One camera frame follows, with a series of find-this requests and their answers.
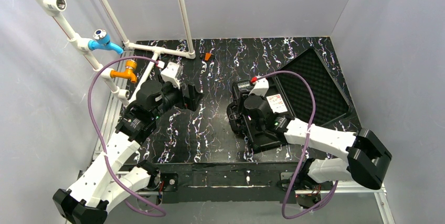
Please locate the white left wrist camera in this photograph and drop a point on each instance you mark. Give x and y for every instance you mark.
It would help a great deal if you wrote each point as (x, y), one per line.
(172, 73)

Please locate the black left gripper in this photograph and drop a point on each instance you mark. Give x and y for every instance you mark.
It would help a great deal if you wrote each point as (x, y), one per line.
(187, 95)

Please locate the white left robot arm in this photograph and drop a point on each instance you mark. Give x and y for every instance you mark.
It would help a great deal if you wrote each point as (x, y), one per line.
(98, 191)

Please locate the white pvc pipe frame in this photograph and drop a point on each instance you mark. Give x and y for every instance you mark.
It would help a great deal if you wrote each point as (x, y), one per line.
(55, 9)

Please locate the aluminium rail frame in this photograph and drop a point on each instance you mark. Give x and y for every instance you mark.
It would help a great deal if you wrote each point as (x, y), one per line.
(172, 177)

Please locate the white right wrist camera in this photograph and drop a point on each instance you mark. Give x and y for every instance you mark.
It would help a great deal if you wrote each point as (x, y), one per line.
(260, 86)

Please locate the blue plastic faucet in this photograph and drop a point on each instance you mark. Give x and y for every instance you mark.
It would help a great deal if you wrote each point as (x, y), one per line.
(101, 40)

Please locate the orange plastic faucet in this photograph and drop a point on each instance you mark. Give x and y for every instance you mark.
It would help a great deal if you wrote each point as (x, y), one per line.
(128, 73)

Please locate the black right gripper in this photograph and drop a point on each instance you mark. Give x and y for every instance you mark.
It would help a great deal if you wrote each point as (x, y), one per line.
(235, 115)

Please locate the small orange black clip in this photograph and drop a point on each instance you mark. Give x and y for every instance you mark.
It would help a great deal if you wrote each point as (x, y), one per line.
(206, 57)

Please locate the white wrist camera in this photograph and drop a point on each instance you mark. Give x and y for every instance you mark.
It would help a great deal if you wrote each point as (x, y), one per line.
(172, 73)
(260, 86)

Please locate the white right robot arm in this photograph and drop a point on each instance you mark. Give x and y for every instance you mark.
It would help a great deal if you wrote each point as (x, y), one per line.
(358, 156)

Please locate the red playing card deck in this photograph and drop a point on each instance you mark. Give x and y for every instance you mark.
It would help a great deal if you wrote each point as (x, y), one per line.
(276, 103)

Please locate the black poker set case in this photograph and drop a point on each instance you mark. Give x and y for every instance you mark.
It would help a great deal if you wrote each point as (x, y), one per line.
(309, 91)

